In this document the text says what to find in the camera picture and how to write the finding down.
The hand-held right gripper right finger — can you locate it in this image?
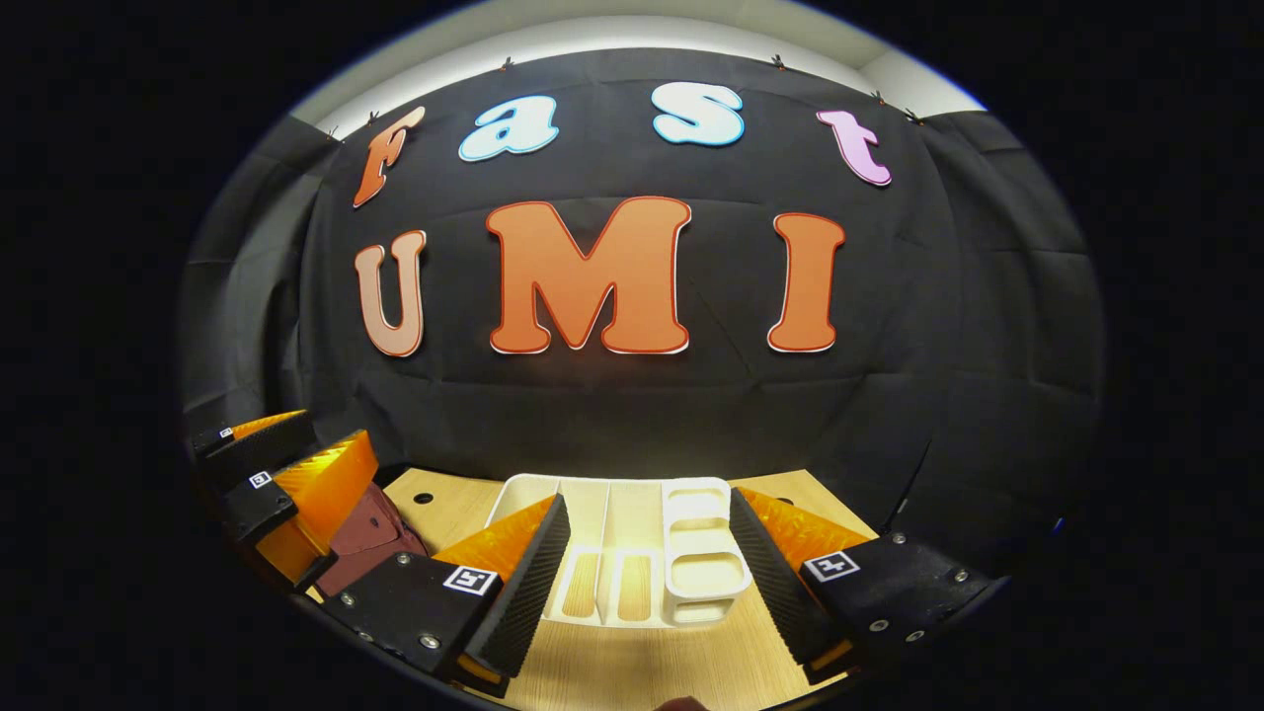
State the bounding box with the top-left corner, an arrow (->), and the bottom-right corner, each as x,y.
728,486 -> 998,684

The white bookshelf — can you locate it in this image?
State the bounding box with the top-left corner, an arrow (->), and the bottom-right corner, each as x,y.
487,474 -> 756,630

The dark red schoolbag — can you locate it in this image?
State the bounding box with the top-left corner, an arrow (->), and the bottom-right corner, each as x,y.
314,482 -> 431,598

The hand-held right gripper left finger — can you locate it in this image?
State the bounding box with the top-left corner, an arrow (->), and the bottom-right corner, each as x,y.
321,494 -> 574,697

